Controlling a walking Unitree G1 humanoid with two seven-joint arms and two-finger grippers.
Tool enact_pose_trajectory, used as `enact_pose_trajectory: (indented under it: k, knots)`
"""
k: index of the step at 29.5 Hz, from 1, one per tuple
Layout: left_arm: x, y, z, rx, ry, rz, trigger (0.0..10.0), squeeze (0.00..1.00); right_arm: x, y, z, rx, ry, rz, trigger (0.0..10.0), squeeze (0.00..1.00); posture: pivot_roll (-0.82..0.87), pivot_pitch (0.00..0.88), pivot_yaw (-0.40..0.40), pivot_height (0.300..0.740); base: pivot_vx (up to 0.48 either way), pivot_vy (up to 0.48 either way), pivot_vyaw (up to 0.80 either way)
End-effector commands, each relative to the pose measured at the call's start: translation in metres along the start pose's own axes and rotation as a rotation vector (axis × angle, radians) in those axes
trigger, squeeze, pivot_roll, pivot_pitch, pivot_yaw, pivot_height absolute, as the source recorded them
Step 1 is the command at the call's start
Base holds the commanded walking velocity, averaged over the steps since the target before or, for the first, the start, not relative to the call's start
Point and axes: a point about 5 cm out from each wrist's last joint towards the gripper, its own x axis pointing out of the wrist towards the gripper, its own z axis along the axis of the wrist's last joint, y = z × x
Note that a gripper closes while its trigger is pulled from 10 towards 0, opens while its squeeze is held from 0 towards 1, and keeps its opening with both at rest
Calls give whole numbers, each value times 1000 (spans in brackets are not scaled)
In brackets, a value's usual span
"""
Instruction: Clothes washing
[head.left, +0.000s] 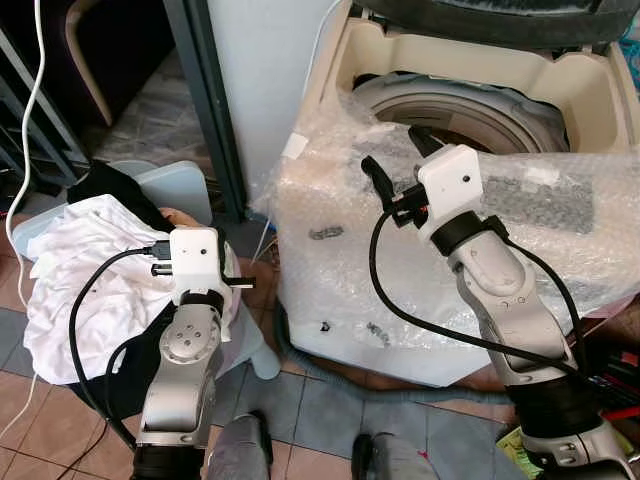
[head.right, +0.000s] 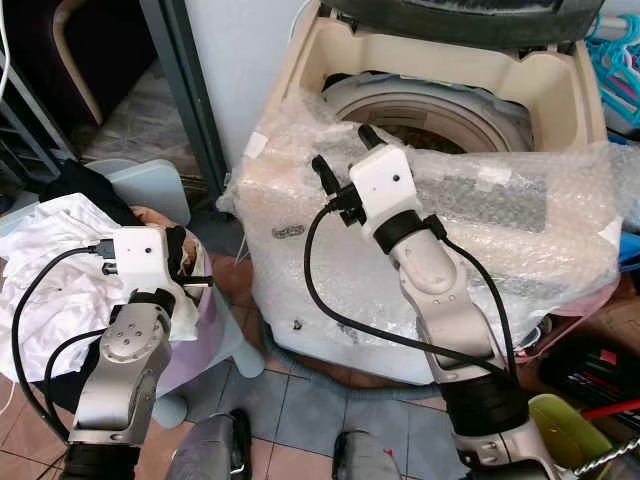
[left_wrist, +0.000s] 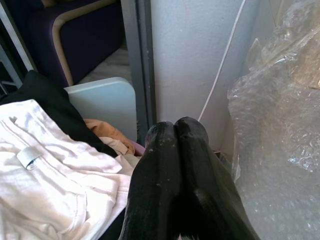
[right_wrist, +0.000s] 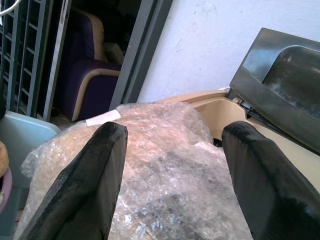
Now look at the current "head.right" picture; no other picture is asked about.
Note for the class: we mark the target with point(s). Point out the dark purple chair cream frame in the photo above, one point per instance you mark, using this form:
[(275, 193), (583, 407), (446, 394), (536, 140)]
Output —
[(100, 30)]

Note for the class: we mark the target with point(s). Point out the white garment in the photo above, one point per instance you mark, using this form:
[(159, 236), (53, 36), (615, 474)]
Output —
[(50, 280)]

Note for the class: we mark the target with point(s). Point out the black garment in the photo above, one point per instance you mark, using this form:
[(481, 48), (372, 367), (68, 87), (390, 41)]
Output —
[(90, 180)]

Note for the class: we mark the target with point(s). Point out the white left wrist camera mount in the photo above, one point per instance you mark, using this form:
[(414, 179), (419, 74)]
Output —
[(140, 255)]

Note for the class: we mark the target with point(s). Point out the clear bubble wrap sheet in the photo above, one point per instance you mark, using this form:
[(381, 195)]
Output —
[(300, 280)]

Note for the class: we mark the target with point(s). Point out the dark grey door frame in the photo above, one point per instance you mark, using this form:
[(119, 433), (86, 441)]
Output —
[(180, 80)]

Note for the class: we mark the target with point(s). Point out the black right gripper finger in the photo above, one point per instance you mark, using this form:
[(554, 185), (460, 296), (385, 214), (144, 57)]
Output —
[(372, 136), (325, 172)]

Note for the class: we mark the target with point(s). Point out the lavender plastic laundry basket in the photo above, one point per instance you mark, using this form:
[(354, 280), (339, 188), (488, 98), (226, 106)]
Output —
[(210, 350)]

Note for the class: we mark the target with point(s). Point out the cream top-load washing machine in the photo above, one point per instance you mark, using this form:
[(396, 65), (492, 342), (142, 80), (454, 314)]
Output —
[(550, 85)]

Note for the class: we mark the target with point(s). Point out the grey left robot leg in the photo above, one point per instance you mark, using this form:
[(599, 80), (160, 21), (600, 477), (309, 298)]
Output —
[(210, 450)]

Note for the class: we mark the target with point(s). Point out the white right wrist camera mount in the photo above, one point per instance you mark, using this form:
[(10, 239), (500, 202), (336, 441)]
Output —
[(382, 180)]

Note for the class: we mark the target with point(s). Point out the red rod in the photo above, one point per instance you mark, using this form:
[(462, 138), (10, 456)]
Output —
[(610, 407)]

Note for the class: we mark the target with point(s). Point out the grey robot leg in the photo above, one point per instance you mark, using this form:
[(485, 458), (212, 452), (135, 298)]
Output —
[(210, 450), (365, 460)]

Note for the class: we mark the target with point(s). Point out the yellow-green plastic bucket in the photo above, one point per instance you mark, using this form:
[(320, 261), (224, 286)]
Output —
[(560, 425)]

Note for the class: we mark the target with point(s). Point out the black plastic crate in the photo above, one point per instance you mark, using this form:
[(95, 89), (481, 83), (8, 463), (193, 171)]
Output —
[(590, 365)]

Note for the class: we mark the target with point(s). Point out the teal plastic hangers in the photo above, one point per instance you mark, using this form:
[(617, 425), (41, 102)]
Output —
[(615, 60)]

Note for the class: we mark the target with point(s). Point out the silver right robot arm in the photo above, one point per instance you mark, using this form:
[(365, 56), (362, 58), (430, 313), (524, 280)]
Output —
[(435, 285)]

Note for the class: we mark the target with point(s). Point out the pink plastic basin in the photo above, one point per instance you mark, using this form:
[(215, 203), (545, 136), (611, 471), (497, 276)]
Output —
[(575, 320)]

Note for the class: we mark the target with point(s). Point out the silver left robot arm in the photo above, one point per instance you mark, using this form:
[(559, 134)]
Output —
[(120, 350)]

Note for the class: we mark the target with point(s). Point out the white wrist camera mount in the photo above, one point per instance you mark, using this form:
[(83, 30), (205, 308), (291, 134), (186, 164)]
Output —
[(382, 180), (140, 255)]

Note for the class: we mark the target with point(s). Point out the grey right robot leg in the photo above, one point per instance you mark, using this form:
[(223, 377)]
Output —
[(365, 460)]

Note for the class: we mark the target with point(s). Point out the dark washing machine lid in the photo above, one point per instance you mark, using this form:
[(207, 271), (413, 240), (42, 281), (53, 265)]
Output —
[(460, 18)]

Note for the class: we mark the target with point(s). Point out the dark metal rack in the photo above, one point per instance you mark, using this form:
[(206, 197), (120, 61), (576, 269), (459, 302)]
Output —
[(15, 140)]

